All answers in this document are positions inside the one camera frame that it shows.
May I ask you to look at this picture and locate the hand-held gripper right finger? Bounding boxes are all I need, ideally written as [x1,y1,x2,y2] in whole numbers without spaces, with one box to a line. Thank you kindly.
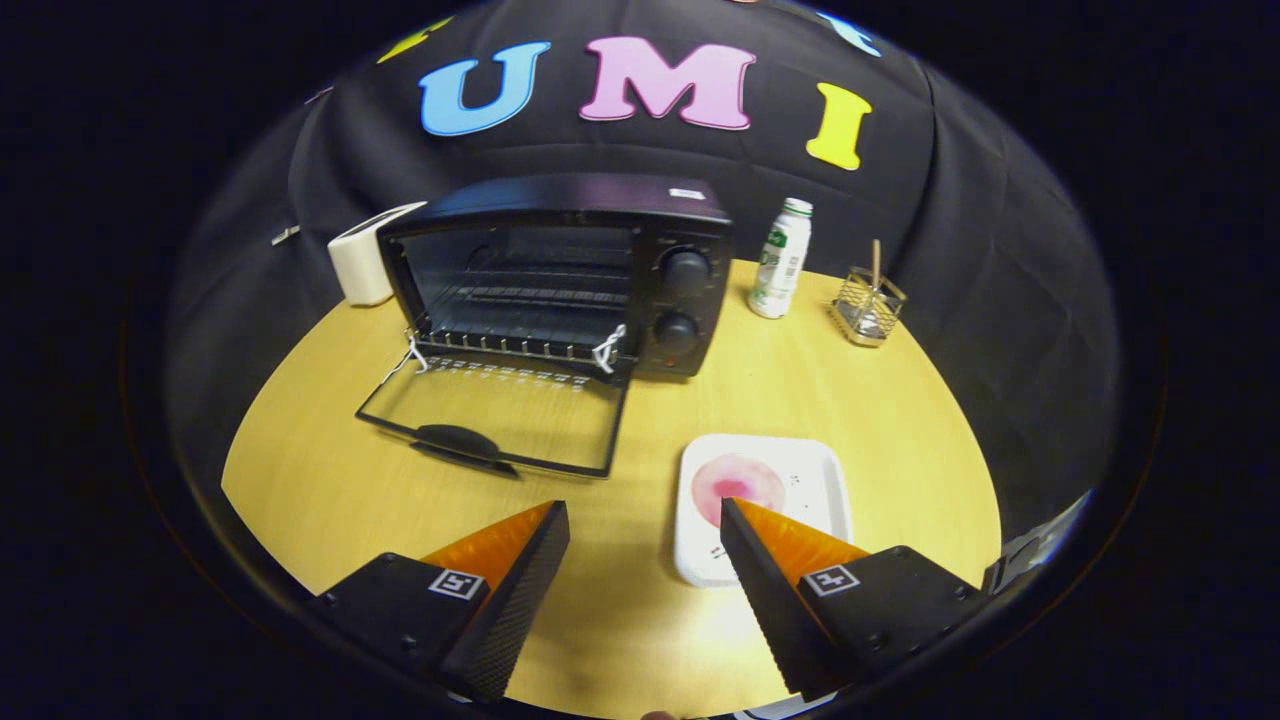
[720,497,991,703]

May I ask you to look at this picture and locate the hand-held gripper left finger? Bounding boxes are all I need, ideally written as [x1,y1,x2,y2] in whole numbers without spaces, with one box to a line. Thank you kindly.
[310,500,571,704]

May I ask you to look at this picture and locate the pink ham slice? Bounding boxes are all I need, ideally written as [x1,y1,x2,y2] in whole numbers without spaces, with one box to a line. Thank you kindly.
[691,454,787,529]

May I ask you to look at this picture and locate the white square plate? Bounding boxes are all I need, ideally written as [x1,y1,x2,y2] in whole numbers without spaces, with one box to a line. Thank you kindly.
[673,433,854,589]

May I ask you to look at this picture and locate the black toaster oven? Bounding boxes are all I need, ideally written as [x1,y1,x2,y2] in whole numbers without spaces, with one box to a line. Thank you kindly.
[355,173,736,479]

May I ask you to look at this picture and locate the white pop-up toaster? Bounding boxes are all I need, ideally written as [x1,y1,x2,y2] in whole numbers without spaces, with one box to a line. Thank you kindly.
[328,202,428,307]

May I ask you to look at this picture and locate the white plastic bottle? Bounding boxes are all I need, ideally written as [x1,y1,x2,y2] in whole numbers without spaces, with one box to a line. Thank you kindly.
[748,197,814,320]

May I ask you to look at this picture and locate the black backdrop cloth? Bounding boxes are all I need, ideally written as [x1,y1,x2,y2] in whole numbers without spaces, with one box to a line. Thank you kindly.
[165,0,1121,541]

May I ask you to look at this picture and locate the white string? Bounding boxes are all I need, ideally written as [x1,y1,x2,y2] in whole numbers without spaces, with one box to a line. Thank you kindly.
[592,323,629,374]
[380,330,429,386]

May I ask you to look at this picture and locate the wire mesh holder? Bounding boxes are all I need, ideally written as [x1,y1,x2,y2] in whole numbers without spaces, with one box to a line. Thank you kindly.
[828,266,908,348]

